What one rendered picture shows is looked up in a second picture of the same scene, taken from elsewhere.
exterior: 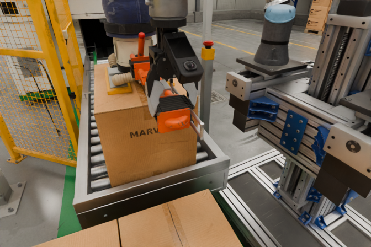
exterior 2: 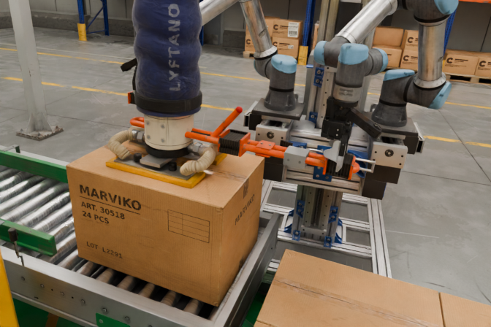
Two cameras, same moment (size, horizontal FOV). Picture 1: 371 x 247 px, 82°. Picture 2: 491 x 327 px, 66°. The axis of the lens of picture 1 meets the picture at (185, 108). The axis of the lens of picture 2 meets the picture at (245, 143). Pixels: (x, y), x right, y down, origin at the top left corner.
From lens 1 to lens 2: 1.04 m
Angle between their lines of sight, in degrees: 45
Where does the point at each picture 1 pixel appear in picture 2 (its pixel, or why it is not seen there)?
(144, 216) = (273, 301)
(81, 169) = (164, 310)
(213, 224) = (321, 268)
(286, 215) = (313, 249)
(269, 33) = (283, 82)
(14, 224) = not seen: outside the picture
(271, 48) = (286, 95)
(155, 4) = (354, 93)
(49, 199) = not seen: outside the picture
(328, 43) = (328, 85)
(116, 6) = (181, 81)
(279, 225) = not seen: hidden behind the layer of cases
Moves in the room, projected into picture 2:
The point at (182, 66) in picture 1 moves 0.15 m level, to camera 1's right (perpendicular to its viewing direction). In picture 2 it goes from (376, 128) to (396, 117)
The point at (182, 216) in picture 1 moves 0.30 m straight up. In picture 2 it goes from (297, 279) to (307, 212)
